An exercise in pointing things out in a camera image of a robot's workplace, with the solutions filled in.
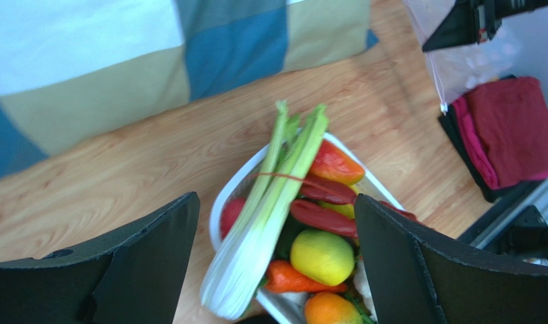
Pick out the yellow green lemon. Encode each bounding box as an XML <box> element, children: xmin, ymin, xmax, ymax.
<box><xmin>290</xmin><ymin>229</ymin><xmax>356</xmax><ymax>286</ymax></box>

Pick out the dark red folded cloth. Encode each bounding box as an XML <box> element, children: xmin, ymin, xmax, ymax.
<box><xmin>464</xmin><ymin>76</ymin><xmax>548</xmax><ymax>185</ymax></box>

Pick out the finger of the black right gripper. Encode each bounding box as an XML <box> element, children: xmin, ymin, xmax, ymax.
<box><xmin>422</xmin><ymin>0</ymin><xmax>501</xmax><ymax>53</ymax></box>

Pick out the small orange fruit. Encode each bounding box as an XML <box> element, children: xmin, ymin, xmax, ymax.
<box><xmin>304</xmin><ymin>292</ymin><xmax>364</xmax><ymax>324</ymax></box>

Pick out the orange carrot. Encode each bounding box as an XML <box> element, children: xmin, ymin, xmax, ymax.
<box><xmin>263</xmin><ymin>260</ymin><xmax>348</xmax><ymax>294</ymax></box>

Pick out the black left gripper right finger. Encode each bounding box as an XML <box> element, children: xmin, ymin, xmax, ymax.
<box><xmin>354</xmin><ymin>194</ymin><xmax>548</xmax><ymax>323</ymax></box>

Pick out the red toy lobster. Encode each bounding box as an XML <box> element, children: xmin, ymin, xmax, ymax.
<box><xmin>246</xmin><ymin>172</ymin><xmax>418</xmax><ymax>239</ymax></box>

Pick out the red orange mango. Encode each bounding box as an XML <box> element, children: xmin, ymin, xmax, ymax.
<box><xmin>309</xmin><ymin>139</ymin><xmax>366</xmax><ymax>186</ymax></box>

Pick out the red apple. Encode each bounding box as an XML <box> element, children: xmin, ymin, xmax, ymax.
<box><xmin>220</xmin><ymin>197</ymin><xmax>246</xmax><ymax>239</ymax></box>

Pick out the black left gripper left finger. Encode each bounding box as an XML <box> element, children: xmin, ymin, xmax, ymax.
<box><xmin>0</xmin><ymin>192</ymin><xmax>200</xmax><ymax>323</ymax></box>

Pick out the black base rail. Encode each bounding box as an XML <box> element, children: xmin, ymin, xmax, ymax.
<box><xmin>458</xmin><ymin>179</ymin><xmax>548</xmax><ymax>266</ymax></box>

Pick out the green celery stalk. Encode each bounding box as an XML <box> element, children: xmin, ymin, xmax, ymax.
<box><xmin>200</xmin><ymin>101</ymin><xmax>329</xmax><ymax>320</ymax></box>

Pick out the checkered blue beige pillow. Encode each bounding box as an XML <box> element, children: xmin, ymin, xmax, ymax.
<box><xmin>0</xmin><ymin>1</ymin><xmax>377</xmax><ymax>178</ymax></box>

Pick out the clear pink zip top bag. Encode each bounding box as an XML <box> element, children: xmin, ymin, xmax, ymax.
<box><xmin>404</xmin><ymin>1</ymin><xmax>522</xmax><ymax>113</ymax></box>

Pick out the white cauliflower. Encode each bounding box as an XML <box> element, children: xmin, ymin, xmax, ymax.
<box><xmin>353</xmin><ymin>259</ymin><xmax>377</xmax><ymax>322</ymax></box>

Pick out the white plastic basket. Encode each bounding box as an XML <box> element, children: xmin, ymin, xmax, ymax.
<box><xmin>209</xmin><ymin>145</ymin><xmax>404</xmax><ymax>324</ymax></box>

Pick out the pink folded cloth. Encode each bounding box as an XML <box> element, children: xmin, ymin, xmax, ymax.
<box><xmin>452</xmin><ymin>97</ymin><xmax>548</xmax><ymax>190</ymax></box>

